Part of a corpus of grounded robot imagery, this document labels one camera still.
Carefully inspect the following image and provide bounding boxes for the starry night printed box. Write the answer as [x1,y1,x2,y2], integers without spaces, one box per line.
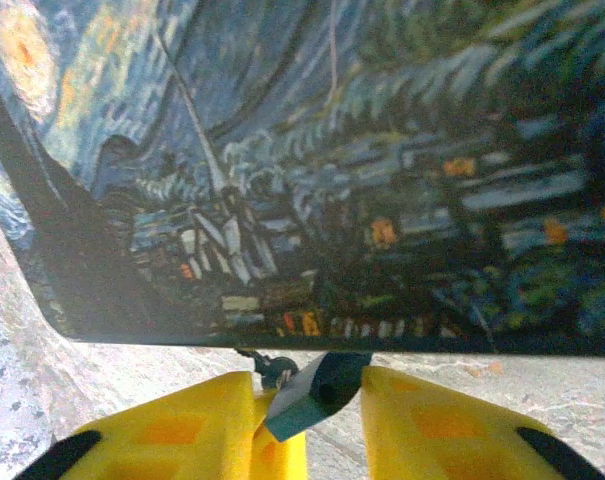
[0,0,605,358]

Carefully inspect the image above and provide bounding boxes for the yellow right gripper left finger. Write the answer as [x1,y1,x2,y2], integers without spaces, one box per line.
[21,371,309,480]

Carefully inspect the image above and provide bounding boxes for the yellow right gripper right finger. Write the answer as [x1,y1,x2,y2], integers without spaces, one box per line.
[359,364,605,480]

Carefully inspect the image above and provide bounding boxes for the metal key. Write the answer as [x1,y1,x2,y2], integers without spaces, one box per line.
[234,347,301,392]

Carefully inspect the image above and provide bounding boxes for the small dark puzzle piece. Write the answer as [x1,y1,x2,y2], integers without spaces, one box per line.
[264,349,374,444]

